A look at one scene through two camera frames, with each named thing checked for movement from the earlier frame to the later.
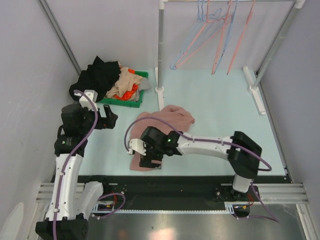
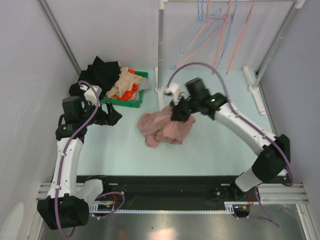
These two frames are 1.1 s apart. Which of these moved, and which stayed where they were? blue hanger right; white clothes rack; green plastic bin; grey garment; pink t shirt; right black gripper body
Moved: right black gripper body; pink t shirt
Stayed: grey garment; blue hanger right; white clothes rack; green plastic bin
